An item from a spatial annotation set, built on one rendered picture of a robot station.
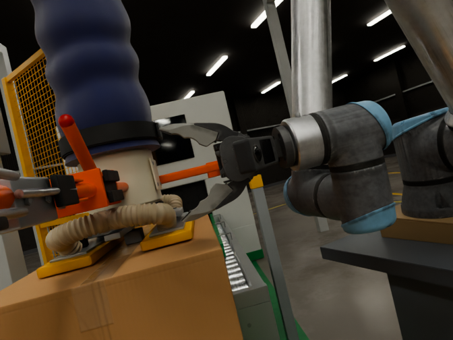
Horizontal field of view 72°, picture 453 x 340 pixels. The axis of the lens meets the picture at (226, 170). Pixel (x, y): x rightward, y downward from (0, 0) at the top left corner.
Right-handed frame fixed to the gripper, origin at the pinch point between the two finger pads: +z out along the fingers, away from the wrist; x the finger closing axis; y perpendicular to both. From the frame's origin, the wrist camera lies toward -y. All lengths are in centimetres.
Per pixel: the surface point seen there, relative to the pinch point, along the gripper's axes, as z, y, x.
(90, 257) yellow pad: 18.4, 10.9, -10.8
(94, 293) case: 14.7, -1.0, -14.2
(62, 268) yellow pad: 23.6, 10.7, -11.3
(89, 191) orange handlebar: 10.6, -4.3, 0.3
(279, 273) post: -35, 122, -64
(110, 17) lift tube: 5.5, 20.5, 37.5
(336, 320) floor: -66, 139, -109
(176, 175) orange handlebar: 0.7, 30.9, 0.6
